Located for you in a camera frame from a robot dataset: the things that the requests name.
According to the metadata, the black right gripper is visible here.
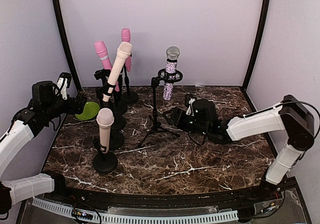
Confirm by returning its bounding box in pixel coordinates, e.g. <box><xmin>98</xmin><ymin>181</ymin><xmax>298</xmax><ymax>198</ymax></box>
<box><xmin>162</xmin><ymin>107</ymin><xmax>210</xmax><ymax>137</ymax></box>

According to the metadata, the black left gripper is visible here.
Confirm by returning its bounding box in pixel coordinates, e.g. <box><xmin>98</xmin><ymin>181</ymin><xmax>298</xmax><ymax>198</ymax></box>
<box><xmin>44</xmin><ymin>95</ymin><xmax>87</xmax><ymax>121</ymax></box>

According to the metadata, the black tripod mic stand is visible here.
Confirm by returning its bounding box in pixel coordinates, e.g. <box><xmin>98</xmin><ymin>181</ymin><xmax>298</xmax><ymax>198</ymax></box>
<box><xmin>137</xmin><ymin>68</ymin><xmax>183</xmax><ymax>148</ymax></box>

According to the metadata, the purple rhinestone microphone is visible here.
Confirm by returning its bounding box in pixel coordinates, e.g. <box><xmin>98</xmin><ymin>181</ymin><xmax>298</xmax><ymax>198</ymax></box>
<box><xmin>163</xmin><ymin>45</ymin><xmax>180</xmax><ymax>101</ymax></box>

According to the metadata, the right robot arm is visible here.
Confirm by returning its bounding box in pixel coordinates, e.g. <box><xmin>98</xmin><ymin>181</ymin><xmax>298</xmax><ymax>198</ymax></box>
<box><xmin>162</xmin><ymin>94</ymin><xmax>320</xmax><ymax>201</ymax></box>

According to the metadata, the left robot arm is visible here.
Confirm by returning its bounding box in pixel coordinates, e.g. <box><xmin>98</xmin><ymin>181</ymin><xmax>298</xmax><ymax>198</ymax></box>
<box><xmin>0</xmin><ymin>77</ymin><xmax>87</xmax><ymax>214</ymax></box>

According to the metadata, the beige microphone round head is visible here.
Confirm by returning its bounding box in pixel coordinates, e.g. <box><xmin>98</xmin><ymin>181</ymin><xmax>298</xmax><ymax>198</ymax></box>
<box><xmin>96</xmin><ymin>108</ymin><xmax>114</xmax><ymax>153</ymax></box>

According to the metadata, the black clip mic stand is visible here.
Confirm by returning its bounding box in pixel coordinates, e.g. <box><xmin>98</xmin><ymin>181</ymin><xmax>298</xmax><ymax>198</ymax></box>
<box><xmin>93</xmin><ymin>68</ymin><xmax>128</xmax><ymax>115</ymax></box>

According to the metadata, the back round-base mic stand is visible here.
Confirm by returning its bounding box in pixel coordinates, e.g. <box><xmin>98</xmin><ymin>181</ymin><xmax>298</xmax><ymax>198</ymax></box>
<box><xmin>121</xmin><ymin>54</ymin><xmax>139</xmax><ymax>104</ymax></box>

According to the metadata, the round-base stand of tall beige mic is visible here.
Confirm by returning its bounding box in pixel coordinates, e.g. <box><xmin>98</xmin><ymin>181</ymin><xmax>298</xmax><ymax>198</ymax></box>
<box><xmin>95</xmin><ymin>87</ymin><xmax>125</xmax><ymax>151</ymax></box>

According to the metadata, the front round-base mic stand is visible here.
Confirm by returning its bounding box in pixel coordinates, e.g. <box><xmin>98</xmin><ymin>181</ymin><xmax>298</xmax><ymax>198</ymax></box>
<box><xmin>93</xmin><ymin>138</ymin><xmax>118</xmax><ymax>174</ymax></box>

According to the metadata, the front pink microphone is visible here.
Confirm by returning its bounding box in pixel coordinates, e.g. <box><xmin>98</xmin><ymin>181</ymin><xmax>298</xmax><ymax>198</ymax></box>
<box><xmin>93</xmin><ymin>40</ymin><xmax>120</xmax><ymax>92</ymax></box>

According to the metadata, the pink microphone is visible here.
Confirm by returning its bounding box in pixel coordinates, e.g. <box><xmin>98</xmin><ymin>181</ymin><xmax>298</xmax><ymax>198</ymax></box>
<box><xmin>120</xmin><ymin>28</ymin><xmax>132</xmax><ymax>72</ymax></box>
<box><xmin>93</xmin><ymin>40</ymin><xmax>120</xmax><ymax>92</ymax></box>

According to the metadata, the tall beige microphone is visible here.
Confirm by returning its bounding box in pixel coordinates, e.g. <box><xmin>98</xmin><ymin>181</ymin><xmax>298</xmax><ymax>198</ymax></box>
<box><xmin>102</xmin><ymin>41</ymin><xmax>133</xmax><ymax>102</ymax></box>

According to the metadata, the back pink microphone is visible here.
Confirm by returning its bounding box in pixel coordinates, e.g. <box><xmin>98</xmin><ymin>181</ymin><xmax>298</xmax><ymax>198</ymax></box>
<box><xmin>120</xmin><ymin>28</ymin><xmax>132</xmax><ymax>72</ymax></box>

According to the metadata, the green round plate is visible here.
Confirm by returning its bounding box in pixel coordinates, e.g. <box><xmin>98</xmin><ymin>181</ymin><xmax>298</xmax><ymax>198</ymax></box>
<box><xmin>75</xmin><ymin>102</ymin><xmax>100</xmax><ymax>121</ymax></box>

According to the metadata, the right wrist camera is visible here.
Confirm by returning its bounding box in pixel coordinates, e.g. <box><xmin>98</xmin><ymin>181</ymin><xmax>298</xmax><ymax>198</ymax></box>
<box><xmin>184</xmin><ymin>94</ymin><xmax>196</xmax><ymax>116</ymax></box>

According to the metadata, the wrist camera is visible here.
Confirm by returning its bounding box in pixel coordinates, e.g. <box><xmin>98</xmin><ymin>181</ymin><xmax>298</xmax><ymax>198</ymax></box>
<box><xmin>55</xmin><ymin>72</ymin><xmax>72</xmax><ymax>100</ymax></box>
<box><xmin>184</xmin><ymin>94</ymin><xmax>196</xmax><ymax>116</ymax></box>

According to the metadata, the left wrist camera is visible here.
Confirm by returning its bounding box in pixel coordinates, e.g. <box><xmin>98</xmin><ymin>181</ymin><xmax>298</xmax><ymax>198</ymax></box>
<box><xmin>55</xmin><ymin>72</ymin><xmax>72</xmax><ymax>100</ymax></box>

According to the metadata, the white slotted cable duct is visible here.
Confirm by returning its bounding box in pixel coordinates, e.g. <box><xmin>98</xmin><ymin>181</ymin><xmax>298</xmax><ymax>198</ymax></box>
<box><xmin>32</xmin><ymin>198</ymin><xmax>239</xmax><ymax>224</ymax></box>

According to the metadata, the black front rail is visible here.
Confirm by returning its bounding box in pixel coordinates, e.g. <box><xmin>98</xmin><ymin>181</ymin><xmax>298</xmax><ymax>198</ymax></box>
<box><xmin>29</xmin><ymin>176</ymin><xmax>296</xmax><ymax>214</ymax></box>

